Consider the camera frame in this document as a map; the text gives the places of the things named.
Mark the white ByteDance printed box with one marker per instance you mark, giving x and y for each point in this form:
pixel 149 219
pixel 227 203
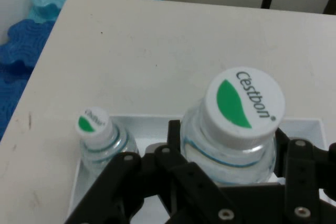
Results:
pixel 147 127

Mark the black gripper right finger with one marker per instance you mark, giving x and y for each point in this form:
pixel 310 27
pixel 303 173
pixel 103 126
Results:
pixel 302 171

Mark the black stand leg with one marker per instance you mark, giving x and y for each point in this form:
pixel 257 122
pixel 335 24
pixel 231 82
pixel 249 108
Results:
pixel 331 2

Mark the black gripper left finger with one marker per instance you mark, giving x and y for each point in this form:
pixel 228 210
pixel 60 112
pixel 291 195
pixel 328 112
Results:
pixel 157 182

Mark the clear water bottle white cap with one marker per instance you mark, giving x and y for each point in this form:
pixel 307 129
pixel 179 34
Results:
pixel 244 103
pixel 92 124

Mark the dark blue foam mat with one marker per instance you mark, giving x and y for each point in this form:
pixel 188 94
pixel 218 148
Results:
pixel 21 48

